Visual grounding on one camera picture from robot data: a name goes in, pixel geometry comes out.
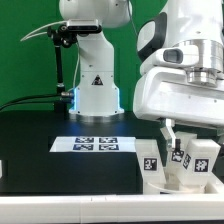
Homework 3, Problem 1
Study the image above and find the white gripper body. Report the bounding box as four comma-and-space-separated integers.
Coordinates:
133, 45, 224, 127

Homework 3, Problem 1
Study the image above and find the white block at left edge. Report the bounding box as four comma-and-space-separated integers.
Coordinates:
0, 160, 3, 179

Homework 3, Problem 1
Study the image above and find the black cable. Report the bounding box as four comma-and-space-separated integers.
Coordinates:
0, 94, 74, 112

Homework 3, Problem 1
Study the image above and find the white cable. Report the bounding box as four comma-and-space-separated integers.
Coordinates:
20, 20, 68, 43

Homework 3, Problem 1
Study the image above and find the white L-shaped fence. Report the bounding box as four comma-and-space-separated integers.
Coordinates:
0, 176, 224, 224

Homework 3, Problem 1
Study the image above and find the black camera stand pole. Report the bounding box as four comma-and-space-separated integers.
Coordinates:
47, 25, 77, 113

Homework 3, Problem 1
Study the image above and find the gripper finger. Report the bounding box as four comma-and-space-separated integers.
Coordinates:
160, 118, 181, 152

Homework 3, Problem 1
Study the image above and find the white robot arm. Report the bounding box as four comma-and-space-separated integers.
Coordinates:
59, 0, 224, 127

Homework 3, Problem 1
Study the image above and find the white fiducial marker sheet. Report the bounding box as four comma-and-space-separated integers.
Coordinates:
50, 136, 136, 153

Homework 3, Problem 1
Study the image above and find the white round stool seat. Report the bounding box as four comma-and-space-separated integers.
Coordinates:
143, 169, 210, 195

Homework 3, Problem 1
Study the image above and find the black camera on stand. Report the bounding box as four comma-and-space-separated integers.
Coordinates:
66, 19, 102, 34

